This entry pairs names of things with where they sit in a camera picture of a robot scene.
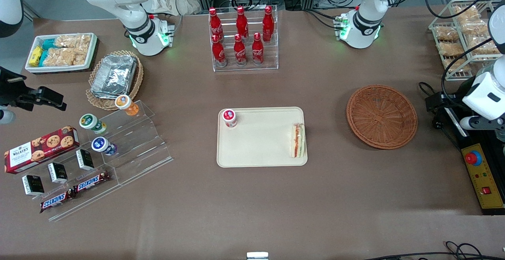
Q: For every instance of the white rectangular bin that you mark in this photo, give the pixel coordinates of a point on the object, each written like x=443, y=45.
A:
x=31, y=68

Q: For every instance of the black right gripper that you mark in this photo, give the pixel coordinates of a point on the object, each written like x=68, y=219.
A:
x=8, y=90

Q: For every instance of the light wicker basket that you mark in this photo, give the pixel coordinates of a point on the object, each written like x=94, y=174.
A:
x=134, y=82

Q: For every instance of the beige plastic tray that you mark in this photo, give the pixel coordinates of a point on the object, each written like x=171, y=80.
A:
x=260, y=141

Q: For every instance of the red lid gum bottle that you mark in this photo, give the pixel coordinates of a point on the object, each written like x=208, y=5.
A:
x=229, y=117

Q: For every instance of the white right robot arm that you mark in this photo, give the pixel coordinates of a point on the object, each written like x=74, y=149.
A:
x=126, y=15

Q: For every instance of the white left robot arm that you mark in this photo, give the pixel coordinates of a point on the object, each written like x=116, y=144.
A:
x=369, y=15

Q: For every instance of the green lid gum bottle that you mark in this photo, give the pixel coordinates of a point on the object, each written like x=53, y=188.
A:
x=90, y=121

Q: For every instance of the red Walkers cookie box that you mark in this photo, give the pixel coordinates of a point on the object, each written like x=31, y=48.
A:
x=39, y=151

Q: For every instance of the clear acrylic stepped stand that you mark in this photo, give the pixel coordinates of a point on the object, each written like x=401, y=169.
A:
x=138, y=149

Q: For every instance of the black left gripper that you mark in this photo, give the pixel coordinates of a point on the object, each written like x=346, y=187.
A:
x=454, y=97

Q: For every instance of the yellow snack packet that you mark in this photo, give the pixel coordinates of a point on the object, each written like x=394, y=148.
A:
x=35, y=55

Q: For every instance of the clear rice cracker pack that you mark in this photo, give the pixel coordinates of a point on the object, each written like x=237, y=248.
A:
x=73, y=41
x=65, y=57

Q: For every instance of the brown wicker basket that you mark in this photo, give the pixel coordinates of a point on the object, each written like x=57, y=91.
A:
x=380, y=116

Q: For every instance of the red cola bottle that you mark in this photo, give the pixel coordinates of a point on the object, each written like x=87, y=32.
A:
x=268, y=23
x=218, y=51
x=242, y=22
x=215, y=23
x=257, y=49
x=239, y=51

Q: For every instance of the teal snack packet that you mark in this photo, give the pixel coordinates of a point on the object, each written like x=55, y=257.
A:
x=49, y=44
x=43, y=58

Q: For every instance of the orange lid gum bottle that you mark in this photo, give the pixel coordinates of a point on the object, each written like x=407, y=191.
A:
x=124, y=103

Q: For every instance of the clear acrylic bottle rack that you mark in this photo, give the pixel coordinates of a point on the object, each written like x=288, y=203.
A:
x=272, y=55

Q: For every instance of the bagged pastry snack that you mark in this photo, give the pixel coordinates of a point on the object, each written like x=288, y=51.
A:
x=457, y=65
x=446, y=33
x=475, y=27
x=487, y=47
x=467, y=13
x=451, y=49

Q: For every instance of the black base box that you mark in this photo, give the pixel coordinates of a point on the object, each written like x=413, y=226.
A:
x=473, y=137

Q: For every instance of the Snickers chocolate bar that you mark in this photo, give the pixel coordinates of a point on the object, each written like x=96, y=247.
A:
x=91, y=182
x=55, y=201

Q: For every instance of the small black snack box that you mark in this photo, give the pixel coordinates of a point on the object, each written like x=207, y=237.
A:
x=57, y=173
x=32, y=185
x=85, y=159

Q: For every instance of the triangular sandwich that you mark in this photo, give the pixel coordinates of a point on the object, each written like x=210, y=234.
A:
x=298, y=141

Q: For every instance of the stacked aluminium foil containers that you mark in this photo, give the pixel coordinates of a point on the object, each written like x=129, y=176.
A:
x=114, y=74

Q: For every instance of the blue lid gum bottle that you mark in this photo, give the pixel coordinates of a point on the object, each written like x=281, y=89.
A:
x=101, y=144

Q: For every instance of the yellow emergency stop box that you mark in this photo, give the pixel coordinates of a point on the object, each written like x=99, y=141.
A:
x=483, y=181

